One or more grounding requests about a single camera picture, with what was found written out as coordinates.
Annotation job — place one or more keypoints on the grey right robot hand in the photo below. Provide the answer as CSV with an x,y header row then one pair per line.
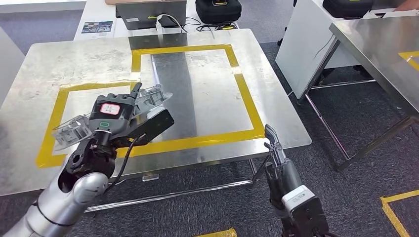
x,y
289,176

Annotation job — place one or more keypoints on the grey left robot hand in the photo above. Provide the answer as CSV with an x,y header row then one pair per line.
x,y
111,121

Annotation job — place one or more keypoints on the silver plastic wheel cover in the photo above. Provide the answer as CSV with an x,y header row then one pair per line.
x,y
154,96

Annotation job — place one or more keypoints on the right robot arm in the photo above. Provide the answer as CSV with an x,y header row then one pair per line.
x,y
284,225

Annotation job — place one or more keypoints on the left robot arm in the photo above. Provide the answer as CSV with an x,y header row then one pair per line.
x,y
65,199

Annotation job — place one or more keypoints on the metal workbench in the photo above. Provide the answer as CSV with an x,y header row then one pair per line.
x,y
212,98
376,42

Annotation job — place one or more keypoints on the yellow floor tape square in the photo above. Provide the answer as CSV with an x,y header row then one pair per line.
x,y
219,233
389,212

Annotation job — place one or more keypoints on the printed photo sheet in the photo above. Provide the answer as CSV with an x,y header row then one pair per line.
x,y
97,27

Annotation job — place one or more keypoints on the black laptop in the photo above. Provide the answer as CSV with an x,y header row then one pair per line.
x,y
144,11

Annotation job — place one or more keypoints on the white side panel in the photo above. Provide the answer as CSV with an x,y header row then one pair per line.
x,y
9,65

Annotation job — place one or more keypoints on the white panel desk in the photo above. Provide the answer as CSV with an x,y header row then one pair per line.
x,y
301,49

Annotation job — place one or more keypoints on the black zip case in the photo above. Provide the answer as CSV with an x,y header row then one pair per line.
x,y
347,8
217,13

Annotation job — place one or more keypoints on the yellow tape rectangle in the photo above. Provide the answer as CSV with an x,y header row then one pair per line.
x,y
410,59

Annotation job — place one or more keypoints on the white paper sheet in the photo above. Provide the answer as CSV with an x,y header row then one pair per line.
x,y
399,13

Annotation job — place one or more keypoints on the person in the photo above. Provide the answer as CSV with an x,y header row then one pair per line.
x,y
409,6

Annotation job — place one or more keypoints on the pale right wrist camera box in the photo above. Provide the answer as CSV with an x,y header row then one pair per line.
x,y
306,212

